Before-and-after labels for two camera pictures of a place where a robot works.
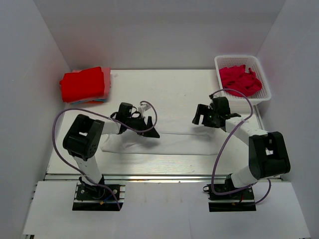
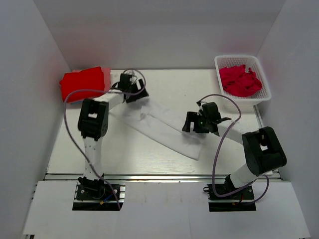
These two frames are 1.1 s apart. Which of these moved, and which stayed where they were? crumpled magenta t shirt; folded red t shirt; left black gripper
Moved: left black gripper
Stayed: crumpled magenta t shirt; folded red t shirt
